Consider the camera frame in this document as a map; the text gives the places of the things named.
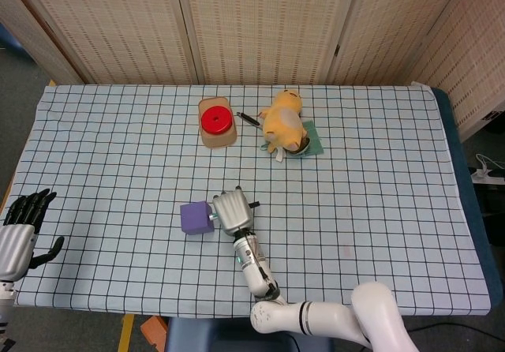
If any white power strip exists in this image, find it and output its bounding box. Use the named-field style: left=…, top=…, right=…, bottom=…
left=469, top=153, right=505, bottom=184

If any checkered light blue tablecloth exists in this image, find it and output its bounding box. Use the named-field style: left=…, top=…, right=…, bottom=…
left=0, top=82, right=492, bottom=317

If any blue padded table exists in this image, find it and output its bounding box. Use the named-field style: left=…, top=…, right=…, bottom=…
left=428, top=86, right=505, bottom=309

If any purple foam block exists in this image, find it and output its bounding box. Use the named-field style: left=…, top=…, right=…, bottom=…
left=179, top=200, right=216, bottom=236

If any black handled tool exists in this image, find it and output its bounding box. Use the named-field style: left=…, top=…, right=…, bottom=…
left=236, top=111, right=261, bottom=126

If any green cloth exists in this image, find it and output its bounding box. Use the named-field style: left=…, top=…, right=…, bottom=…
left=286, top=120, right=324, bottom=158

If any yellow strip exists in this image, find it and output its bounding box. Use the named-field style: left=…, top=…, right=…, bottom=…
left=117, top=313, right=136, bottom=352

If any blue furniture piece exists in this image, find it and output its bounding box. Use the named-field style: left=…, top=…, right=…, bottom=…
left=0, top=23, right=25, bottom=60

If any red round disc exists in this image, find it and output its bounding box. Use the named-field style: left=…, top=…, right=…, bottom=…
left=200, top=106, right=233, bottom=135

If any tan wooden box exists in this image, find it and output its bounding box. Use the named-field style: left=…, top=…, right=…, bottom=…
left=197, top=96, right=238, bottom=148

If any small dark bowl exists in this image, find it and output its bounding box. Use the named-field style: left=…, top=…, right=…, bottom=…
left=292, top=138, right=312, bottom=156

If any yellow plush toy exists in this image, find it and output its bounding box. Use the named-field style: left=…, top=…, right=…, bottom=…
left=258, top=88, right=309, bottom=163

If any orange block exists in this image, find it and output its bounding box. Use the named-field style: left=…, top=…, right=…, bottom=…
left=140, top=315, right=169, bottom=352

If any beige woven screen panel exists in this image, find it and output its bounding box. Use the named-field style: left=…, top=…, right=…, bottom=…
left=174, top=0, right=362, bottom=86
left=410, top=0, right=505, bottom=142
left=327, top=0, right=474, bottom=87
left=7, top=0, right=200, bottom=85
left=0, top=0, right=86, bottom=85

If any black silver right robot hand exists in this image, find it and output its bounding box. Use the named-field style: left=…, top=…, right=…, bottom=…
left=211, top=185, right=256, bottom=238

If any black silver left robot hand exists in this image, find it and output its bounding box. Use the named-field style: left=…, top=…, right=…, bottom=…
left=0, top=188, right=65, bottom=283

